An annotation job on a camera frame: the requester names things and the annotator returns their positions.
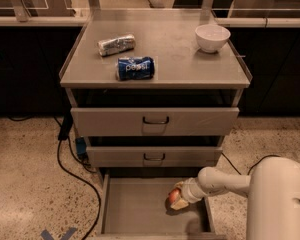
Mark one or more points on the blue power adapter box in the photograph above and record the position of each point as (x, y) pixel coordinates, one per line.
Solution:
(80, 145)

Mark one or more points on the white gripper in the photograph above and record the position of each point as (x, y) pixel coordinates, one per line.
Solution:
(189, 191)

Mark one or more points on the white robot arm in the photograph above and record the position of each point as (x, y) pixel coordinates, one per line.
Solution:
(272, 191)

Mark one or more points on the dark counter with glass partition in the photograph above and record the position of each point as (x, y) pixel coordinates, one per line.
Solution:
(32, 56)

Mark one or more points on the grey top drawer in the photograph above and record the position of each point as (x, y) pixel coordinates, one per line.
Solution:
(154, 121)

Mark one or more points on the grey open bottom drawer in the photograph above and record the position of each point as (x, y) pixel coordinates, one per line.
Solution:
(137, 209)

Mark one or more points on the white ceramic bowl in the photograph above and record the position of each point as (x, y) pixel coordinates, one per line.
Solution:
(211, 37)

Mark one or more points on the grey middle drawer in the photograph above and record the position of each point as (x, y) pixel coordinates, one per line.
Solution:
(174, 156)

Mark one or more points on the grey metal drawer cabinet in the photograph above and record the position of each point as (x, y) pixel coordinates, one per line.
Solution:
(185, 77)

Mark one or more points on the blue pepsi can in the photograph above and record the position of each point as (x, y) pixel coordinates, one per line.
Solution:
(135, 68)

